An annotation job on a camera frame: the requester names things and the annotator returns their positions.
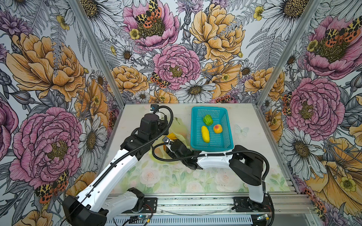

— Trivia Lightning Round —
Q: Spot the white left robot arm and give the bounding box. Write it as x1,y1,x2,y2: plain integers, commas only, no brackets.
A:
62,112,173,226

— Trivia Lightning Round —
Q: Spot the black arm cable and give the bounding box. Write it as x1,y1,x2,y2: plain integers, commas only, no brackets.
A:
62,105,174,221
151,142,275,226

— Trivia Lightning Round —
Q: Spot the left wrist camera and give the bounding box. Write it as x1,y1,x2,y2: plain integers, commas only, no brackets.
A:
150,104,159,112

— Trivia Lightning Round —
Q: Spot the yellow toy banana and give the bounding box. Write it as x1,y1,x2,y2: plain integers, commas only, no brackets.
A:
201,126,210,143

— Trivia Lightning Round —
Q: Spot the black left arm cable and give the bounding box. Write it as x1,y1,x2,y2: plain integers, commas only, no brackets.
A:
62,105,174,221

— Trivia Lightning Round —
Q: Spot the white vented cable duct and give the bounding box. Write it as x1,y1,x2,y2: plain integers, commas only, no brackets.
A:
113,214,254,226

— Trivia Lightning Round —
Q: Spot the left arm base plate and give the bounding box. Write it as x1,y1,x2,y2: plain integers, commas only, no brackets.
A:
123,197,158,214

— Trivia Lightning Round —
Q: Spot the green toy pepper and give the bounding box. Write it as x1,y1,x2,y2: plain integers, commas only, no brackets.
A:
203,115,214,126

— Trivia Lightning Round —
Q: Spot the teal plastic mesh basket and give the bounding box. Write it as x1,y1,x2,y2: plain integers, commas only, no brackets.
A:
190,106,234,152

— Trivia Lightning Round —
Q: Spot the aluminium frame corner post left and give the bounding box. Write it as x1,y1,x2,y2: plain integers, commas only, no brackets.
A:
69,1,125,110

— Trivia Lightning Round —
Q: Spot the orange toy fruit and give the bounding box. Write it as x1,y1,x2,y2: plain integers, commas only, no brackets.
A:
167,133,177,140

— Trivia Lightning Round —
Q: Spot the aluminium front rail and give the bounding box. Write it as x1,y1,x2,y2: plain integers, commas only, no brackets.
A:
76,194,314,217

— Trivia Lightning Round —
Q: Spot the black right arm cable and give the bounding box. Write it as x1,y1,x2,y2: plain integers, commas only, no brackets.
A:
151,142,275,226

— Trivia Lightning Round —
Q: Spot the aluminium frame corner post right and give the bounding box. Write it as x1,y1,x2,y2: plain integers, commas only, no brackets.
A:
255,1,321,107

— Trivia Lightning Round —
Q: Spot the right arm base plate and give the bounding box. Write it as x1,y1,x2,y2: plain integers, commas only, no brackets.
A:
232,195,272,212

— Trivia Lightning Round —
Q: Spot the aluminium frame corner post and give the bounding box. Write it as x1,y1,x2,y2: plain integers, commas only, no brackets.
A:
255,1,321,107
69,1,125,110

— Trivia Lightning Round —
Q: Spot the yellow pink toy peach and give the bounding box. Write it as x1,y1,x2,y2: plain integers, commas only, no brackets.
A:
213,124,223,134

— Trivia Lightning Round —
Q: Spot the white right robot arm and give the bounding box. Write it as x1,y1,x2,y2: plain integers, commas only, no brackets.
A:
163,137,270,203

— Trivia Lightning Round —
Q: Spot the yellow-green plastic bag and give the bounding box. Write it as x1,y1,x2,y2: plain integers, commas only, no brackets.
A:
151,117,194,163

